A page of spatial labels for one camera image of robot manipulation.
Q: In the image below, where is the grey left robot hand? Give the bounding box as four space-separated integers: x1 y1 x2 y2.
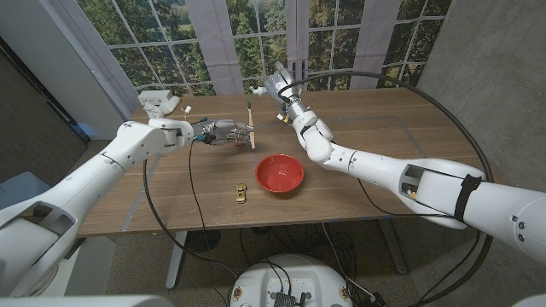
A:
191 119 255 148

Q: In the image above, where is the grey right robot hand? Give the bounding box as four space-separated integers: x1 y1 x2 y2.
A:
264 61 302 110

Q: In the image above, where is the red bowl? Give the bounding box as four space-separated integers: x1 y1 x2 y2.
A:
254 153 305 194

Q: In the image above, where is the printed window backdrop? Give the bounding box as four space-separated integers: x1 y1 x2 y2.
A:
50 0 453 97

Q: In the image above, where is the crumpled white tissue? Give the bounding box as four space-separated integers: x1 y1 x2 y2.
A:
142 96 183 120

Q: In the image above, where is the white power strip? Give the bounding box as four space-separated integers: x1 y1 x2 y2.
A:
137 90 174 107

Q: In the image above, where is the black round floor fan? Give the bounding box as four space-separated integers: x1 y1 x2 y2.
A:
187 229 222 255

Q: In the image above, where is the grey table leg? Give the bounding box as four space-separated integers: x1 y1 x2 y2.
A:
378 217 410 275
165 231 189 291

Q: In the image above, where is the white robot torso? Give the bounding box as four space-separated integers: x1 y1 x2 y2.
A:
229 254 353 307

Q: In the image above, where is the grey-blue chair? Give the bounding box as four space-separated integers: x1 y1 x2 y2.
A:
0 171 44 208

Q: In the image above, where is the thin black left camera cable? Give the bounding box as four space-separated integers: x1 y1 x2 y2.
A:
188 141 229 306

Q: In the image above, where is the thin black camera cable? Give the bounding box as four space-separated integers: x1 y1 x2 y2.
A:
356 177 456 218
188 141 229 306

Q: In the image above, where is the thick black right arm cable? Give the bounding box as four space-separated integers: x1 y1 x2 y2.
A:
276 71 496 307

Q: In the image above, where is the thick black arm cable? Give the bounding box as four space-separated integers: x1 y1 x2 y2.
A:
276 71 496 307
142 156 238 281

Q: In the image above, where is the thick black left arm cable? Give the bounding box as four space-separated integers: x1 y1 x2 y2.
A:
142 156 238 281

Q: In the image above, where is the thin black right camera cable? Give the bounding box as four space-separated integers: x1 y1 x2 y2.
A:
356 177 456 218

